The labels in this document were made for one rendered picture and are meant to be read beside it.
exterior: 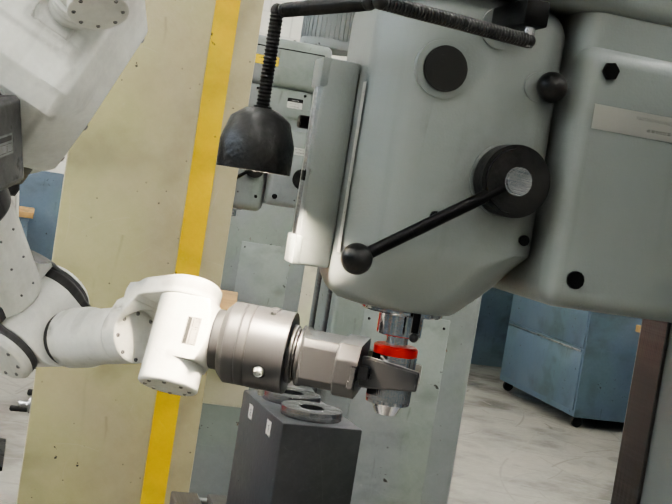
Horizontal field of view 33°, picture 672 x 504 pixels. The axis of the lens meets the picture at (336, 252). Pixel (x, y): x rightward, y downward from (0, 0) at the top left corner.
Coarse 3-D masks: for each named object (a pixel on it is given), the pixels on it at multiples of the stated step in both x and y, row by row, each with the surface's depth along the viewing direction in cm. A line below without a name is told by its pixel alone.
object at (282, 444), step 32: (256, 416) 171; (288, 416) 163; (320, 416) 162; (256, 448) 169; (288, 448) 159; (320, 448) 161; (352, 448) 162; (256, 480) 167; (288, 480) 160; (320, 480) 161; (352, 480) 163
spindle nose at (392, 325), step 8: (384, 320) 119; (392, 320) 118; (400, 320) 118; (408, 320) 118; (376, 328) 120; (384, 328) 119; (392, 328) 118; (400, 328) 118; (408, 328) 118; (400, 336) 118; (408, 336) 119
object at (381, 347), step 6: (378, 342) 121; (384, 342) 121; (378, 348) 119; (384, 348) 119; (390, 348) 119; (396, 348) 119; (402, 348) 119; (408, 348) 120; (414, 348) 120; (384, 354) 119; (390, 354) 119; (396, 354) 118; (402, 354) 119; (408, 354) 119; (414, 354) 120
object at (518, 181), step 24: (480, 168) 109; (504, 168) 108; (528, 168) 109; (480, 192) 108; (504, 192) 108; (528, 192) 109; (432, 216) 107; (456, 216) 108; (504, 216) 109; (384, 240) 106; (408, 240) 107; (360, 264) 105
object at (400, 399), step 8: (384, 360) 119; (392, 360) 119; (400, 360) 119; (408, 360) 119; (416, 360) 120; (408, 368) 119; (368, 392) 120; (376, 392) 119; (384, 392) 119; (392, 392) 119; (400, 392) 119; (408, 392) 120; (368, 400) 120; (376, 400) 119; (384, 400) 119; (392, 400) 119; (400, 400) 119; (408, 400) 120
